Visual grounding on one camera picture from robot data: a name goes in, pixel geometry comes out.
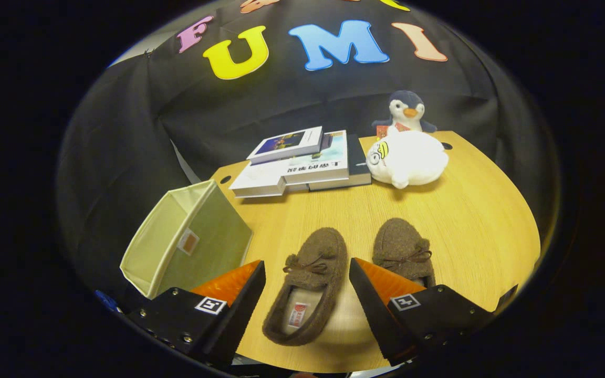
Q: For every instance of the white round plush toy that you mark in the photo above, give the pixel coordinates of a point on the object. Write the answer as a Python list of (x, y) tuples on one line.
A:
[(413, 157)]

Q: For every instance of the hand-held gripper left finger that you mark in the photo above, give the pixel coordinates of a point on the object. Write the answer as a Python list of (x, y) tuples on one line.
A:
[(239, 315)]

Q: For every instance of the small blue cover book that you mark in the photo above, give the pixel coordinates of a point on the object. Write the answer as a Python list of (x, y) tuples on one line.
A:
[(287, 143)]

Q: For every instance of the penguin plush toy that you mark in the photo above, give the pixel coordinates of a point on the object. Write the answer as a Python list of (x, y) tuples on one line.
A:
[(405, 105)]

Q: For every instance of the dark cover book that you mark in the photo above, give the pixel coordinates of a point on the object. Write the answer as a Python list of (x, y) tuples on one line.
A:
[(357, 163)]

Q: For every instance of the green fabric storage box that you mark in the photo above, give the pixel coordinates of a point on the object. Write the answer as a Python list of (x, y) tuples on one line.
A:
[(208, 241)]

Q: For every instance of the brown fuzzy shoe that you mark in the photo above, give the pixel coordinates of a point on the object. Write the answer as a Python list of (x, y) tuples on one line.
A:
[(323, 247), (399, 236)]

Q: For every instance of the plain white book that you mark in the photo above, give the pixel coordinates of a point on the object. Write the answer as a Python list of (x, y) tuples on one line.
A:
[(258, 181)]

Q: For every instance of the small blue object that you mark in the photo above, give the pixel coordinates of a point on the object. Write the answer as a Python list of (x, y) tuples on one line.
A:
[(107, 302)]

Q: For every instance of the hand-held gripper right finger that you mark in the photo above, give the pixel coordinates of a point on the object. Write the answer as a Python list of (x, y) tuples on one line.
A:
[(373, 315)]

